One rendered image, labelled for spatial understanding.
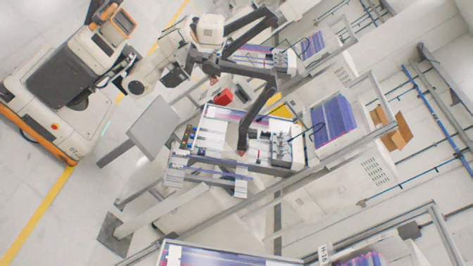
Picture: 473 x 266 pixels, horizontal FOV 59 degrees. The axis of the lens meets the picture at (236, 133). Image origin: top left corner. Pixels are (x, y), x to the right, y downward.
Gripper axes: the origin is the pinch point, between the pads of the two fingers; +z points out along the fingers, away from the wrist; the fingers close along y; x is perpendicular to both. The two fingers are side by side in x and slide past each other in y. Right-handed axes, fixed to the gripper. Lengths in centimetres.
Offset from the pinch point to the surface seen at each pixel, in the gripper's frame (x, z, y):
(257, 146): -10.3, 1.8, 13.4
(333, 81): -79, 7, 135
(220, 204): 12.6, 36.8, -11.0
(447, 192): -182, 73, 64
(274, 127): -22.4, 4.3, 44.4
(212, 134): 22.4, -2.3, 18.3
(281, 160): -26.5, -2.7, -5.8
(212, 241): 18, 75, -12
